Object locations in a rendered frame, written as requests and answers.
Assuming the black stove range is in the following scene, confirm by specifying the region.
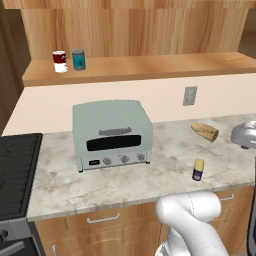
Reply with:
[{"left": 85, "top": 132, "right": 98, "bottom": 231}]
[{"left": 0, "top": 132, "right": 45, "bottom": 256}]

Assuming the thin yellow strip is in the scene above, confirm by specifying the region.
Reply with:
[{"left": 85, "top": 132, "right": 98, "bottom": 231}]
[{"left": 222, "top": 57, "right": 244, "bottom": 63}]

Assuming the pale green toaster oven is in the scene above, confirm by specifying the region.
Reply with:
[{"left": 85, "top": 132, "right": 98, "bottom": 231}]
[{"left": 72, "top": 98, "right": 155, "bottom": 174}]

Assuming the short silver drawer handle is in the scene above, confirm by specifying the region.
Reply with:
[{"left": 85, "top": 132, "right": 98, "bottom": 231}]
[{"left": 218, "top": 192, "right": 235, "bottom": 203}]

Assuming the wooden wall cabinet door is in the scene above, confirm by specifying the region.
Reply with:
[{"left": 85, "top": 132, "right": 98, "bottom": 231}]
[
  {"left": 238, "top": 7, "right": 256, "bottom": 62},
  {"left": 0, "top": 3, "right": 33, "bottom": 135}
]

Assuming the grey wall outlet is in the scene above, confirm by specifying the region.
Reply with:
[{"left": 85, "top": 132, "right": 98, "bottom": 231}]
[{"left": 182, "top": 85, "right": 199, "bottom": 107}]

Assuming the open wooden wall cabinet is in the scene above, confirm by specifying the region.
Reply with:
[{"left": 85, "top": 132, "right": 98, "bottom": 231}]
[{"left": 2, "top": 0, "right": 256, "bottom": 88}]

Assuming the silver rounded appliance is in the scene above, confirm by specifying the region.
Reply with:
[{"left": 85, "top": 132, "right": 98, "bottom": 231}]
[{"left": 230, "top": 120, "right": 256, "bottom": 150}]

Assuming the wide wooden drawer front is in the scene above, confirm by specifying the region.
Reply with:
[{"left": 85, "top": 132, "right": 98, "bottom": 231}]
[{"left": 34, "top": 201, "right": 162, "bottom": 235}]

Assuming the wooden base cabinet door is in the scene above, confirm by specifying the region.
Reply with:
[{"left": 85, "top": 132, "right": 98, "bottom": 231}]
[{"left": 39, "top": 222, "right": 165, "bottom": 256}]

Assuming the red and white can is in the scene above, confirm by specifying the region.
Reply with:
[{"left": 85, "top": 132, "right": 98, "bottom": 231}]
[{"left": 51, "top": 50, "right": 69, "bottom": 74}]

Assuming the narrow wooden drawer front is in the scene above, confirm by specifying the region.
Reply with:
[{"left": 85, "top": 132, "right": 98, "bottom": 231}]
[{"left": 213, "top": 185, "right": 255, "bottom": 224}]

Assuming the brown bread piece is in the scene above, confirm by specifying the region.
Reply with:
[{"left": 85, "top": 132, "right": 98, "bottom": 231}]
[{"left": 190, "top": 122, "right": 220, "bottom": 143}]

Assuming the yellow and blue can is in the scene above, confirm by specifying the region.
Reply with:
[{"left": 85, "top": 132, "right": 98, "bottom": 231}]
[{"left": 191, "top": 157, "right": 206, "bottom": 183}]

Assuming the long silver drawer handle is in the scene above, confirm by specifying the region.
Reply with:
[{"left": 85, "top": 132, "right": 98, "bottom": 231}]
[{"left": 86, "top": 212, "right": 121, "bottom": 224}]

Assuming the teal can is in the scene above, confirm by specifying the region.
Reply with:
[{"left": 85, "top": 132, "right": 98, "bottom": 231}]
[{"left": 71, "top": 48, "right": 87, "bottom": 72}]

